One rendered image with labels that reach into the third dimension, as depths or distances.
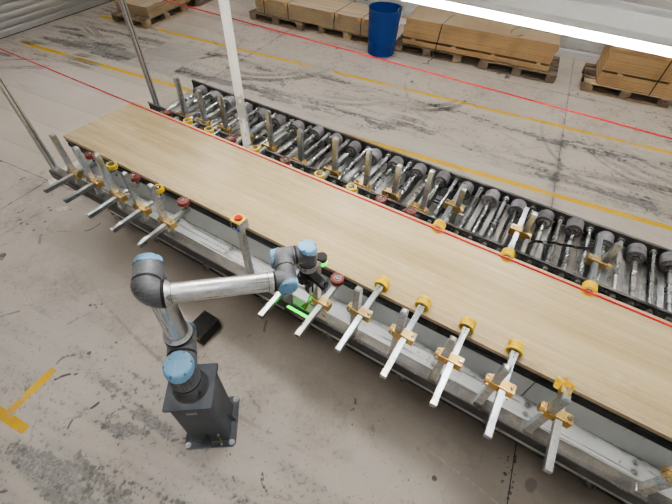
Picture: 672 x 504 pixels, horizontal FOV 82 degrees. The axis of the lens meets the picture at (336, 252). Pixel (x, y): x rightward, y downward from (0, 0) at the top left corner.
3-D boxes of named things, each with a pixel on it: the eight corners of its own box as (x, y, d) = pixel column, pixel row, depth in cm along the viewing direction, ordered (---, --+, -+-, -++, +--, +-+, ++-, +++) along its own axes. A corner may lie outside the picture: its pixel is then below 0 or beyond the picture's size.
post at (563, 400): (524, 437, 194) (571, 403, 158) (517, 434, 195) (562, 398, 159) (526, 431, 196) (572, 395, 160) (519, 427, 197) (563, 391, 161)
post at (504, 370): (476, 411, 202) (510, 372, 166) (470, 407, 203) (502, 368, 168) (478, 405, 204) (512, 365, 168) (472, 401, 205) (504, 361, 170)
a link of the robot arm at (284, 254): (271, 263, 169) (298, 258, 171) (267, 245, 176) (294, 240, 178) (273, 276, 176) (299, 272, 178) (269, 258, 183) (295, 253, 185)
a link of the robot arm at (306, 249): (294, 239, 177) (315, 235, 179) (295, 256, 187) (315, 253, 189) (297, 254, 172) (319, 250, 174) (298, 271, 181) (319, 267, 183)
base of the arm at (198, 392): (206, 402, 204) (201, 395, 197) (169, 404, 203) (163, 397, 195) (210, 368, 217) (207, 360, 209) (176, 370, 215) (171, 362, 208)
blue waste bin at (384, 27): (390, 62, 645) (397, 13, 591) (359, 55, 660) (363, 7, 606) (402, 50, 681) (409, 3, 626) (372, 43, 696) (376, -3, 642)
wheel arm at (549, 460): (549, 474, 157) (552, 472, 154) (541, 470, 158) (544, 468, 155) (564, 398, 178) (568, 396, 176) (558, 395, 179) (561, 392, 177)
